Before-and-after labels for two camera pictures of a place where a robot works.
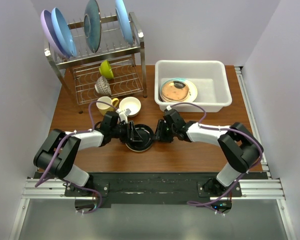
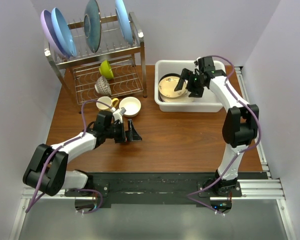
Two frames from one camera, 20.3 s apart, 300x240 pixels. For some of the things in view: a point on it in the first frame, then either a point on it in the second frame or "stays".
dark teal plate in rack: [92, 24] stays
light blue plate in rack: [124, 22] stays
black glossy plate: [147, 135] to [168, 75]
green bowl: [105, 70] stays
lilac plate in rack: [46, 18] stays
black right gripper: [159, 135] to [195, 92]
